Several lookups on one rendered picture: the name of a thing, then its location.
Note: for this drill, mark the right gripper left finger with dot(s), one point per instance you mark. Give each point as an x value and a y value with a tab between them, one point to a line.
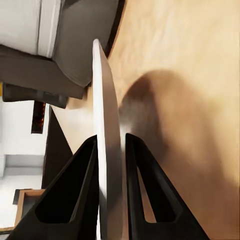
77	183

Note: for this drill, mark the coffee maker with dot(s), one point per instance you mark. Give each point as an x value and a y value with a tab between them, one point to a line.
47	44

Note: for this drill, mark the saucer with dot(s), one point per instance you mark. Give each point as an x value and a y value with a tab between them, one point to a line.
107	128

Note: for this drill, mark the gas fireplace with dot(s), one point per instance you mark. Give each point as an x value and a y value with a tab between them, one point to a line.
38	117

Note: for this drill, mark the countertop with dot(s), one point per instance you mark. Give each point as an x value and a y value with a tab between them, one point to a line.
176	71

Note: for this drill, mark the bottle of coffee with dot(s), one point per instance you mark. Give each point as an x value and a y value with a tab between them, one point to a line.
15	93

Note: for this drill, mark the wall mounted tv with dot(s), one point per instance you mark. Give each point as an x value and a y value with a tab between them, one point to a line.
16	196

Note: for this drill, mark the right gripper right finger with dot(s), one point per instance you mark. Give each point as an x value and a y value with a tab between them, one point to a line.
174	220

